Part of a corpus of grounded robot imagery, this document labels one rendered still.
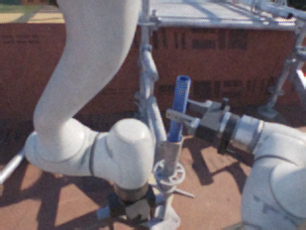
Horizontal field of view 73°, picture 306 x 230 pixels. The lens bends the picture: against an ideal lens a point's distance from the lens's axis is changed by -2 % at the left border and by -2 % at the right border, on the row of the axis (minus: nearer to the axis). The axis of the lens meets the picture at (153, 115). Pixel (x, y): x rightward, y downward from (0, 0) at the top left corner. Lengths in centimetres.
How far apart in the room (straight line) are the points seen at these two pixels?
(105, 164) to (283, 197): 34
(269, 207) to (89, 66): 39
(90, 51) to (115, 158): 29
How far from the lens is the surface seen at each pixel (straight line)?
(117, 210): 63
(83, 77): 24
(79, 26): 19
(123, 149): 43
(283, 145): 56
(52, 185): 135
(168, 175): 83
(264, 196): 47
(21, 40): 159
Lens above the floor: 104
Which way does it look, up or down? 37 degrees down
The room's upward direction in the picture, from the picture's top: 4 degrees clockwise
